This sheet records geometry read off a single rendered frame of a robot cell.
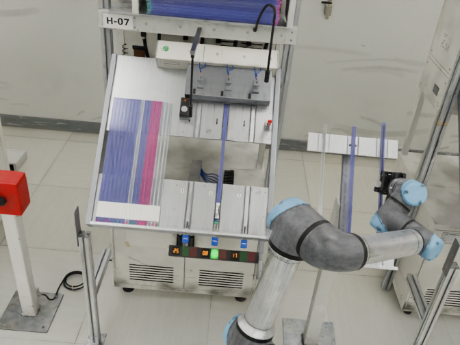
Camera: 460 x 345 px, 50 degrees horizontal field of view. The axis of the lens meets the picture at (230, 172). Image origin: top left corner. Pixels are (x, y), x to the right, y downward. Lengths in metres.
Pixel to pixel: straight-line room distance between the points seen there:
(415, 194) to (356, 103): 2.30
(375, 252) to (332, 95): 2.54
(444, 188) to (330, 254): 1.51
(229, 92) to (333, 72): 1.80
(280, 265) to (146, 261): 1.21
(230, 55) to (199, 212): 0.64
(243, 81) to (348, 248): 0.98
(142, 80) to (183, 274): 0.96
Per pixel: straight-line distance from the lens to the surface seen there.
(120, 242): 2.40
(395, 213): 1.58
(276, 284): 1.37
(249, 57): 2.03
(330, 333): 2.57
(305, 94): 3.74
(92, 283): 2.17
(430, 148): 2.39
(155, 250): 2.39
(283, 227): 1.28
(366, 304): 2.78
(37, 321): 2.60
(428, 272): 2.57
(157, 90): 2.07
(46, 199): 3.35
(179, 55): 2.04
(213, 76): 2.01
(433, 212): 2.46
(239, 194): 1.92
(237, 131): 1.99
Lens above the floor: 1.93
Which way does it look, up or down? 33 degrees down
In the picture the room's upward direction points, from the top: 5 degrees clockwise
